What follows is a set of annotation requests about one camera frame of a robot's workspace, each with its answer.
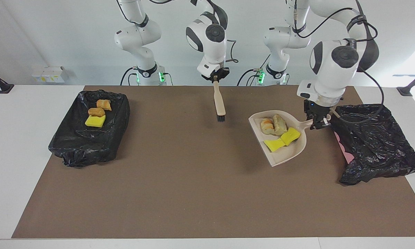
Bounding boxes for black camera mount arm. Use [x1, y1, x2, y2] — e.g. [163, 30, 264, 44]
[0, 66, 15, 94]
[397, 67, 415, 96]

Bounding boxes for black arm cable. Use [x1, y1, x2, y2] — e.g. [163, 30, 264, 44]
[294, 0, 385, 124]
[117, 0, 239, 64]

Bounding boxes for pink plastic bin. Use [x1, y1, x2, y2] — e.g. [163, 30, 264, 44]
[334, 132, 355, 165]

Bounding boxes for beige hand brush black bristles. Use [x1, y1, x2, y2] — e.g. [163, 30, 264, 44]
[213, 80, 226, 122]

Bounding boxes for notched yellow sponge piece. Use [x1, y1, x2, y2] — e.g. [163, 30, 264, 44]
[85, 115, 106, 128]

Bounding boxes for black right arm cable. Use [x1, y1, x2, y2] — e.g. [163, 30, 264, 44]
[117, 0, 239, 64]

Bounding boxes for black trash bag over pink bin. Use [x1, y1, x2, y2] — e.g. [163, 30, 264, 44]
[330, 104, 415, 186]

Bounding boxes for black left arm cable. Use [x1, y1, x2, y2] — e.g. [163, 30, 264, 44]
[294, 0, 385, 124]

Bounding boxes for ridged yellow sponge piece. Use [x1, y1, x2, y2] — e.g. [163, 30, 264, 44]
[280, 127, 301, 145]

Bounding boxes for wedge yellow sponge piece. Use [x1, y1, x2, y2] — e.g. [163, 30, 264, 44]
[264, 138, 285, 153]

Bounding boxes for black trash bag lined bin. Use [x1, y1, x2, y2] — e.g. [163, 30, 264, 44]
[48, 90, 131, 168]

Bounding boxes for brown table mat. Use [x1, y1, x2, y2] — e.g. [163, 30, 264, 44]
[11, 85, 415, 239]

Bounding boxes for beige plastic dustpan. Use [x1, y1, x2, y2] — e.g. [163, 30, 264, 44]
[248, 110, 314, 167]

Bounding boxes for black base power cable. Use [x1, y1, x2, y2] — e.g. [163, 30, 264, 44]
[120, 67, 139, 86]
[237, 68, 263, 86]

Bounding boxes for striped orange toy croissant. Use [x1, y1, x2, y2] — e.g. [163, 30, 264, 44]
[260, 119, 275, 135]

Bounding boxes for pale toy dumpling piece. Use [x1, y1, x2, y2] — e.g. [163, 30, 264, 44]
[272, 114, 288, 136]

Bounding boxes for large white wall box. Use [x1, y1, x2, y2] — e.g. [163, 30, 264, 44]
[41, 66, 67, 83]

